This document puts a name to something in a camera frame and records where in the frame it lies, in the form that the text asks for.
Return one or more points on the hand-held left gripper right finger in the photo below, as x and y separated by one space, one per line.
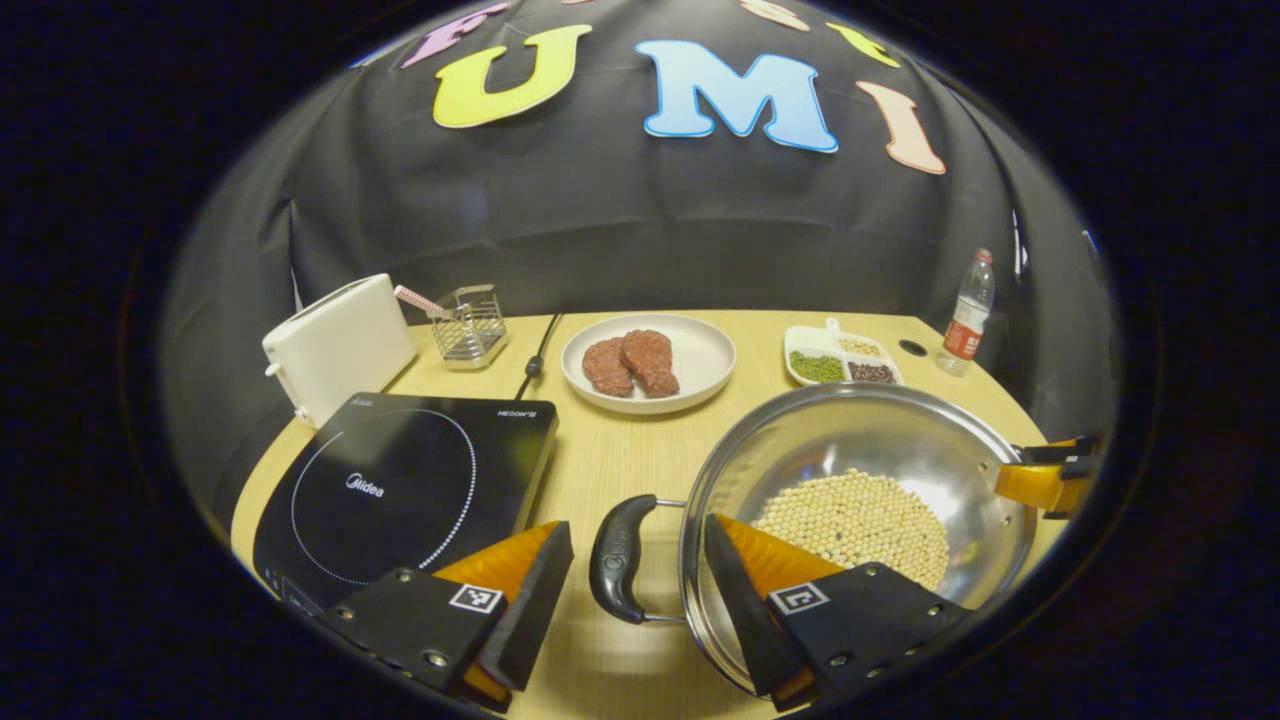
740 610

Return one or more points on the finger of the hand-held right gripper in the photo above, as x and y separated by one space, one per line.
1045 485

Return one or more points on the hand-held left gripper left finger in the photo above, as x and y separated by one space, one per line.
535 620

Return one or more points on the black induction cooktop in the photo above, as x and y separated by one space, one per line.
400 490

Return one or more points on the stainless steel pot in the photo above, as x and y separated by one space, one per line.
850 430

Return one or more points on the pile of soybeans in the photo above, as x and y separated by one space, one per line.
860 520

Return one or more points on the clear water bottle red label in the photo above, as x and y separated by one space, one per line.
965 335

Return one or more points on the black table grommet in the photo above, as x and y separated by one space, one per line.
912 348

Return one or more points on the white divided bean dish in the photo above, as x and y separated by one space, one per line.
820 365

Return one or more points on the white round plate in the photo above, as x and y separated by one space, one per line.
700 355

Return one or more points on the red meat patty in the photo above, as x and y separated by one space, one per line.
650 360
605 368

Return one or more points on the white toaster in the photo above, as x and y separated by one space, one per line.
340 345

